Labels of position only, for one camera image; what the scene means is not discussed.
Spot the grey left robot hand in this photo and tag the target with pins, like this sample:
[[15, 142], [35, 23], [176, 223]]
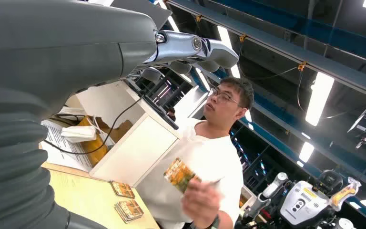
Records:
[[60, 47]]

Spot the person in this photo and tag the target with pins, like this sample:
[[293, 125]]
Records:
[[202, 151]]

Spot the yellow card stack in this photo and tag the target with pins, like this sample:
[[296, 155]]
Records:
[[123, 189], [129, 211]]

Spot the white desk riser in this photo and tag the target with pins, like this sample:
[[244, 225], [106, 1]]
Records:
[[138, 151]]

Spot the printed paper sheet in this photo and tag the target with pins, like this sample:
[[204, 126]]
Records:
[[56, 132]]

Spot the white folded mask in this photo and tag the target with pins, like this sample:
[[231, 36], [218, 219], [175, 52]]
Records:
[[78, 134]]

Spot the humanoid robot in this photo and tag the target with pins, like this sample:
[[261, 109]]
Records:
[[299, 202]]

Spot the brown cardboard box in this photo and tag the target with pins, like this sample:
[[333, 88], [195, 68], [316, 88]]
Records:
[[91, 148]]

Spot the eyeglasses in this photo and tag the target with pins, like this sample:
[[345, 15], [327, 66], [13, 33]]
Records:
[[216, 94]]

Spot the pale wooden desk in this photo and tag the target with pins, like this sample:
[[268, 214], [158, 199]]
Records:
[[85, 196]]

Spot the grey ceiling beam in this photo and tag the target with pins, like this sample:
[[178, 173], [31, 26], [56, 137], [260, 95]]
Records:
[[281, 50]]

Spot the black hanging device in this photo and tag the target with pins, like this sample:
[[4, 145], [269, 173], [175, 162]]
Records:
[[363, 124]]

